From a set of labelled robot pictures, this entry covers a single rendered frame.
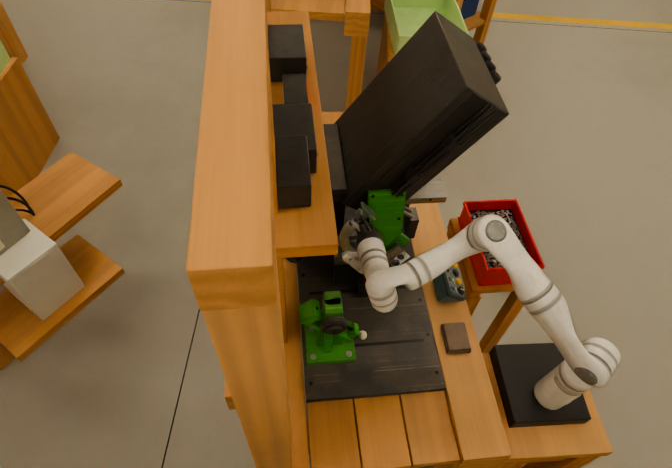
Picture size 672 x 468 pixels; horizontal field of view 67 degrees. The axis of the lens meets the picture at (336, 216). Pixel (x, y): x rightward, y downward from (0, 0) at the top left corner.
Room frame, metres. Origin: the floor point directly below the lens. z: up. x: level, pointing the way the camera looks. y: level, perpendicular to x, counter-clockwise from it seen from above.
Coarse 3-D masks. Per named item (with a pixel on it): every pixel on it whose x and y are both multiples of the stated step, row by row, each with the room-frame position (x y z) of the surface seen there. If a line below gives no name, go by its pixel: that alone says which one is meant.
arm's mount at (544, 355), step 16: (496, 352) 0.67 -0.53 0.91; (512, 352) 0.68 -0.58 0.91; (528, 352) 0.68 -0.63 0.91; (544, 352) 0.69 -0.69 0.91; (496, 368) 0.63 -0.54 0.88; (512, 368) 0.63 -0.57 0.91; (528, 368) 0.63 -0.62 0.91; (544, 368) 0.63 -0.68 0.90; (512, 384) 0.58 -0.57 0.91; (528, 384) 0.58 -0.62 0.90; (512, 400) 0.53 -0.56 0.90; (528, 400) 0.53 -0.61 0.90; (576, 400) 0.54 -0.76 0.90; (512, 416) 0.48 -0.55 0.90; (528, 416) 0.49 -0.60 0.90; (544, 416) 0.49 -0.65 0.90; (560, 416) 0.49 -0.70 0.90; (576, 416) 0.50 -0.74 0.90
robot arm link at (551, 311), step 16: (528, 304) 0.64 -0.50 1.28; (544, 304) 0.63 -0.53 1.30; (560, 304) 0.63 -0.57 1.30; (544, 320) 0.60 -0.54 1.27; (560, 320) 0.60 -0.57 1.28; (560, 336) 0.57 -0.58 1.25; (576, 336) 0.57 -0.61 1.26; (560, 352) 0.56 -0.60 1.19; (576, 352) 0.54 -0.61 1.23; (576, 368) 0.52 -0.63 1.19; (592, 368) 0.51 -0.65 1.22; (608, 368) 0.51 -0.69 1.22; (592, 384) 0.49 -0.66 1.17
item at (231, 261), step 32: (224, 0) 0.79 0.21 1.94; (256, 0) 0.80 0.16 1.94; (224, 32) 0.70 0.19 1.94; (256, 32) 0.71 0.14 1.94; (224, 64) 0.62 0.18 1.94; (256, 64) 0.62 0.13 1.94; (224, 96) 0.55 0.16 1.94; (256, 96) 0.55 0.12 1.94; (224, 128) 0.48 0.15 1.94; (256, 128) 0.49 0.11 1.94; (224, 160) 0.43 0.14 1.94; (256, 160) 0.43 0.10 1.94; (224, 192) 0.37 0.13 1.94; (256, 192) 0.38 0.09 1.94; (192, 224) 0.33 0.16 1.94; (224, 224) 0.33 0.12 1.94; (256, 224) 0.33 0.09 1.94; (192, 256) 0.28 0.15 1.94; (224, 256) 0.29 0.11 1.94; (256, 256) 0.29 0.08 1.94; (192, 288) 0.27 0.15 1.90; (224, 288) 0.27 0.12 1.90; (256, 288) 0.28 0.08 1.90
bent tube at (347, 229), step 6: (366, 210) 0.93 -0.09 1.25; (372, 210) 0.96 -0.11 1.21; (366, 216) 0.93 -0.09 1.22; (372, 216) 0.93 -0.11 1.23; (348, 222) 0.92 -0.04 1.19; (342, 228) 0.92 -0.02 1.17; (348, 228) 0.91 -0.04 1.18; (354, 228) 0.92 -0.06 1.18; (342, 234) 0.90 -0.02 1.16; (348, 234) 0.90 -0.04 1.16; (342, 240) 0.90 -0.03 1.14; (348, 240) 0.90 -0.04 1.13; (342, 246) 0.89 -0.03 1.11; (348, 246) 0.89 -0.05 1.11
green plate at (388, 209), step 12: (372, 192) 0.98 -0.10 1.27; (384, 192) 0.99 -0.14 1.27; (372, 204) 0.97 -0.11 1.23; (384, 204) 0.97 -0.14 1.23; (396, 204) 0.98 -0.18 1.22; (384, 216) 0.96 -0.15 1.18; (396, 216) 0.97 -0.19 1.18; (384, 228) 0.95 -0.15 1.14; (396, 228) 0.96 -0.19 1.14; (384, 240) 0.94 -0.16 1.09
